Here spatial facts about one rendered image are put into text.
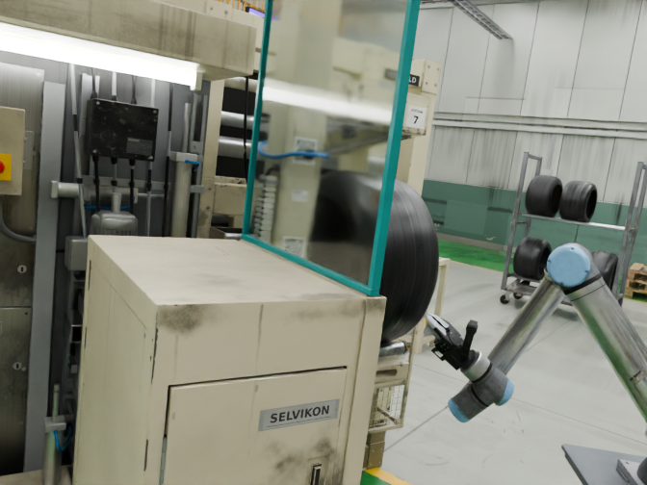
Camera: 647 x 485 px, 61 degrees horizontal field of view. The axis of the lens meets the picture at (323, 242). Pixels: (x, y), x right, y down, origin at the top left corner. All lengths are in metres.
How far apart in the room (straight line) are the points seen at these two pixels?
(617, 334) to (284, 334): 1.13
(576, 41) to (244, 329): 12.90
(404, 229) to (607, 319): 0.62
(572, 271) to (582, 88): 11.60
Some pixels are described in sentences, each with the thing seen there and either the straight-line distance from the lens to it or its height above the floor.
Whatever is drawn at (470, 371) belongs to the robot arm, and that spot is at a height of 0.89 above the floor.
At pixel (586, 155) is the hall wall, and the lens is 13.03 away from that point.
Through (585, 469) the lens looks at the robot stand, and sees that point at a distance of 2.15.
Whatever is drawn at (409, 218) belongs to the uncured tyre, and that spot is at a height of 1.35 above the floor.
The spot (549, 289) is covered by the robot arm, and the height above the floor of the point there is 1.17.
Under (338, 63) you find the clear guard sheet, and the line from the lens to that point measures 1.11.
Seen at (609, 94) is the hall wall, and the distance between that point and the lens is 13.13.
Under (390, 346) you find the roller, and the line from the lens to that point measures 1.87.
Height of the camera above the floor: 1.48
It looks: 8 degrees down
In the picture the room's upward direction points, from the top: 7 degrees clockwise
